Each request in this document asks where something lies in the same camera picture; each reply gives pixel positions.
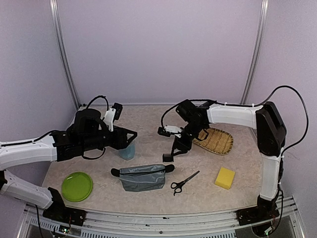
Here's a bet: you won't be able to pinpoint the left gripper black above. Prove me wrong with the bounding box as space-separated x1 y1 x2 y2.
81 125 137 152

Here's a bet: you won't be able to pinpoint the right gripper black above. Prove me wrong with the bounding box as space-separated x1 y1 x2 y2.
171 120 207 155

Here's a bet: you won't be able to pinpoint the black clipper comb guard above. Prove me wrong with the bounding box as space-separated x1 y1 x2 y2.
162 153 174 163

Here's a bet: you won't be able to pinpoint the black handled scissors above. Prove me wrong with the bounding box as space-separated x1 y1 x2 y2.
170 171 200 196

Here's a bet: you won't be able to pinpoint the grey zipper pouch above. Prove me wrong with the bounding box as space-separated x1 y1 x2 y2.
110 164 175 192

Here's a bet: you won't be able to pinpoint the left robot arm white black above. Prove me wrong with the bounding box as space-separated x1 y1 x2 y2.
0 109 137 221

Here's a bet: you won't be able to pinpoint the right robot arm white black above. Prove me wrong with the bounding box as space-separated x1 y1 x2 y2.
162 99 286 220

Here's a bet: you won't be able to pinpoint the light blue cup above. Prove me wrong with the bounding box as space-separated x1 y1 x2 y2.
118 141 135 161

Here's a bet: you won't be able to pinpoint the woven bamboo tray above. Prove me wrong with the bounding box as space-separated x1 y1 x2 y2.
193 127 234 155

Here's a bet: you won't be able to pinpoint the yellow sponge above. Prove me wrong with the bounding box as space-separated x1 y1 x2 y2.
214 167 235 190

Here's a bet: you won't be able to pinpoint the green plastic plate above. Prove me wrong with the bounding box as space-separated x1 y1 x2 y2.
61 172 93 202

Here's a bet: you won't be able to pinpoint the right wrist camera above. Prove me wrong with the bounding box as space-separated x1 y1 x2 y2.
158 125 182 138

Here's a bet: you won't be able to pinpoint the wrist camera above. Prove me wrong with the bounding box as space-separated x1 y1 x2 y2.
158 125 182 138
103 103 123 132

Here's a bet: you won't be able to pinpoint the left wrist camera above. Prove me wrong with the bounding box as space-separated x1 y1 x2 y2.
103 103 123 132

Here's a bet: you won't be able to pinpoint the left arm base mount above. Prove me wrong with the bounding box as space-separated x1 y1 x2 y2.
43 207 87 226

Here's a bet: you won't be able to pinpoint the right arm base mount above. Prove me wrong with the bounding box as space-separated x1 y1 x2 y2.
236 206 279 226

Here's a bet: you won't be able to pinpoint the aluminium front rail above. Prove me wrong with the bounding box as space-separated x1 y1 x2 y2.
17 195 308 238

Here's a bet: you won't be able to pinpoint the left aluminium corner post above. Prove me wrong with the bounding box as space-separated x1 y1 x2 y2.
50 0 81 109

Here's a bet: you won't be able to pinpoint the aluminium corner post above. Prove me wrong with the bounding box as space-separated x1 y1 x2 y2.
50 0 81 109
240 0 269 105

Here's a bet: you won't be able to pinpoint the right aluminium corner post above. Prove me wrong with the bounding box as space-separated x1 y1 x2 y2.
240 0 269 105

